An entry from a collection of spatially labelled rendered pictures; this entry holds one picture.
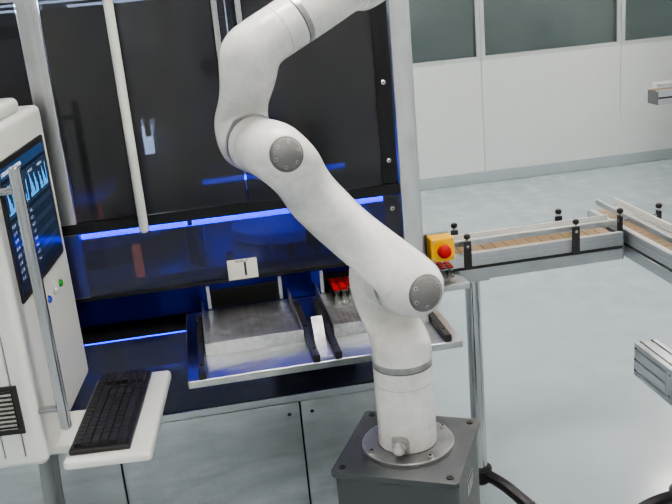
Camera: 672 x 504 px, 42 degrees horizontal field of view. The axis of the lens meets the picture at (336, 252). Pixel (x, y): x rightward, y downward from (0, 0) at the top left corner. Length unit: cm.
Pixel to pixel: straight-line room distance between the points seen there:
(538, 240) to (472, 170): 468
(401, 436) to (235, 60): 80
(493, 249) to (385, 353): 114
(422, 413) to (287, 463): 108
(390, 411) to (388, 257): 34
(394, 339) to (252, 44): 63
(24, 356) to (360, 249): 82
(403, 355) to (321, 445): 111
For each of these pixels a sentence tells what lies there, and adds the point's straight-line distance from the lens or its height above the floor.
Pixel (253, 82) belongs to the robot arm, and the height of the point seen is 164.
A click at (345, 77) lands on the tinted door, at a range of 245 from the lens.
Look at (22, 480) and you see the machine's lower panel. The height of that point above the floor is 46.
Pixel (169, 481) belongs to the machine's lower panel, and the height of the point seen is 38.
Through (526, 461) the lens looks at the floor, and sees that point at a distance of 345.
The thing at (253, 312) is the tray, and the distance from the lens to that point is 257.
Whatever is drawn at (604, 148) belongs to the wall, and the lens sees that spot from 796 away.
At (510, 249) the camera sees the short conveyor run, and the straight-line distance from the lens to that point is 280.
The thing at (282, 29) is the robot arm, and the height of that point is 172.
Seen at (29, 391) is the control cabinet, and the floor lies 99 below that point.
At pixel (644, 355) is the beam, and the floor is 52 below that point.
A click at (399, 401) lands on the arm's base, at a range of 175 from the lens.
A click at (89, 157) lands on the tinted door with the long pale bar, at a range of 245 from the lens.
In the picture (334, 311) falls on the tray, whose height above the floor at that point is 88.
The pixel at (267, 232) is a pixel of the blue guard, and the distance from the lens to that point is 249.
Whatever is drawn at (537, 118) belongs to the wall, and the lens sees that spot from 765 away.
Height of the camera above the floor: 180
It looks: 18 degrees down
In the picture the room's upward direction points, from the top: 5 degrees counter-clockwise
